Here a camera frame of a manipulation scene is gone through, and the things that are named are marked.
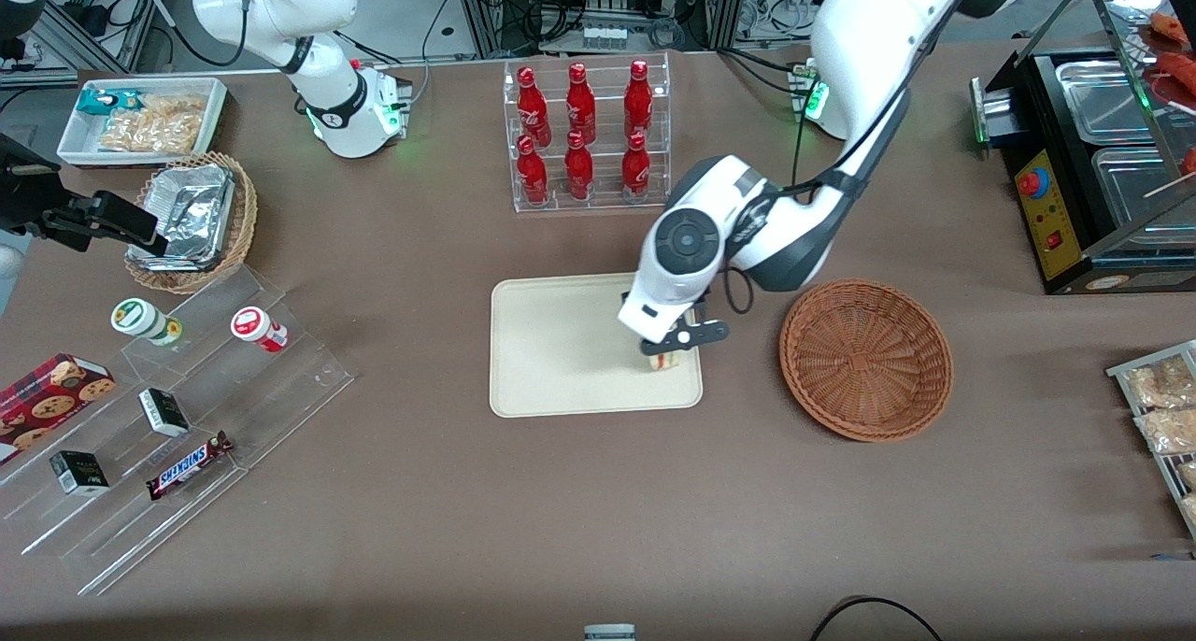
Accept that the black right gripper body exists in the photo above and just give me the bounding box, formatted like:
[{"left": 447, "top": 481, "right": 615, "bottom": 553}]
[{"left": 0, "top": 135, "right": 68, "bottom": 238}]

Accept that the beige plastic tray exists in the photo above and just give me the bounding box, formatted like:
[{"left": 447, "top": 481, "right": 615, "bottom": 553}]
[{"left": 490, "top": 270, "right": 704, "bottom": 419}]

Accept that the small tan wicker basket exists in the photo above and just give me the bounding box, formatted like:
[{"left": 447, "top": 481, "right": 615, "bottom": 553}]
[{"left": 123, "top": 151, "right": 259, "bottom": 295}]

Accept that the large brown wicker basket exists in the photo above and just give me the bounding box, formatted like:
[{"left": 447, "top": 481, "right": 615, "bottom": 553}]
[{"left": 779, "top": 278, "right": 954, "bottom": 443}]

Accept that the tray of packaged snacks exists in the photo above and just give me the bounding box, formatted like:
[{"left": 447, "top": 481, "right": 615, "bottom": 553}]
[{"left": 1106, "top": 339, "right": 1196, "bottom": 540}]

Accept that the aluminium foil container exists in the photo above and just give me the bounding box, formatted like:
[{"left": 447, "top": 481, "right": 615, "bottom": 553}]
[{"left": 128, "top": 163, "right": 235, "bottom": 271}]

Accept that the white rectangular snack bin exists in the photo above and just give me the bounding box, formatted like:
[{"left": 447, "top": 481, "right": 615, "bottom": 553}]
[{"left": 56, "top": 77, "right": 231, "bottom": 168}]

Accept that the green lid jar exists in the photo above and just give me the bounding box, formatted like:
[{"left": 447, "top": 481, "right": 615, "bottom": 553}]
[{"left": 110, "top": 297, "right": 184, "bottom": 349}]

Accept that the clear acrylic bottle rack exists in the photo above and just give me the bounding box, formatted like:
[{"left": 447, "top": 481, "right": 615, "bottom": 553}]
[{"left": 503, "top": 51, "right": 672, "bottom": 214}]

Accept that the clear bag of chips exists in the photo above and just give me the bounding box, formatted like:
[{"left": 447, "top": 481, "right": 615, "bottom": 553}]
[{"left": 97, "top": 93, "right": 208, "bottom": 154}]

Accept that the teal snack packet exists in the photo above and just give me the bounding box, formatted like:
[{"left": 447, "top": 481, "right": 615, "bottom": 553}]
[{"left": 76, "top": 89, "right": 143, "bottom": 118}]

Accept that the red soda bottle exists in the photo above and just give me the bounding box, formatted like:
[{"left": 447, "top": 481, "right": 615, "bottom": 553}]
[
  {"left": 516, "top": 135, "right": 549, "bottom": 206},
  {"left": 564, "top": 131, "right": 595, "bottom": 202},
  {"left": 517, "top": 66, "right": 553, "bottom": 149},
  {"left": 565, "top": 63, "right": 597, "bottom": 146},
  {"left": 623, "top": 60, "right": 654, "bottom": 140},
  {"left": 620, "top": 133, "right": 651, "bottom": 204}
]

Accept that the red lid jar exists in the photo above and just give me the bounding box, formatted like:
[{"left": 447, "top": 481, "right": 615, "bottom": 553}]
[{"left": 230, "top": 306, "right": 290, "bottom": 354}]

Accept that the red cookie box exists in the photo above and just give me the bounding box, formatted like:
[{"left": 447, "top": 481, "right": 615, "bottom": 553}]
[{"left": 0, "top": 352, "right": 117, "bottom": 465}]

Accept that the small black box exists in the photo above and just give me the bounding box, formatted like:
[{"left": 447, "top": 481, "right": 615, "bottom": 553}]
[
  {"left": 49, "top": 449, "right": 111, "bottom": 497},
  {"left": 137, "top": 387, "right": 192, "bottom": 438}
]

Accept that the clear acrylic step display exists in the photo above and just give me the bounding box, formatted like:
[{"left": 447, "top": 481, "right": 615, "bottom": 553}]
[{"left": 0, "top": 264, "right": 355, "bottom": 598}]

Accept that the snickers chocolate bar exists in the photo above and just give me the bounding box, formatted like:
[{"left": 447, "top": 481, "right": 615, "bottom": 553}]
[{"left": 146, "top": 430, "right": 235, "bottom": 502}]

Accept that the black food warmer machine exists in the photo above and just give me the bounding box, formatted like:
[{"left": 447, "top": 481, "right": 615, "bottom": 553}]
[{"left": 970, "top": 0, "right": 1196, "bottom": 296}]

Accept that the steel warmer pan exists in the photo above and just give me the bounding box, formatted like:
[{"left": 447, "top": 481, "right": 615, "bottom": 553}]
[
  {"left": 1054, "top": 58, "right": 1161, "bottom": 145},
  {"left": 1090, "top": 145, "right": 1196, "bottom": 250}
]

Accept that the red sausage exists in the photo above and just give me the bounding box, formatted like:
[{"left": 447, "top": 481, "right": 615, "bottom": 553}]
[
  {"left": 1153, "top": 50, "right": 1196, "bottom": 111},
  {"left": 1147, "top": 9, "right": 1195, "bottom": 50}
]

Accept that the aluminium frame rack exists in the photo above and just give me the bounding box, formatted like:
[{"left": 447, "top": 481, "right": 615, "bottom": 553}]
[{"left": 447, "top": 0, "right": 750, "bottom": 60}]

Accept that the black cable loop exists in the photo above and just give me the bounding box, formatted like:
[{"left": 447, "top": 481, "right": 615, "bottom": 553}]
[{"left": 807, "top": 595, "right": 945, "bottom": 641}]

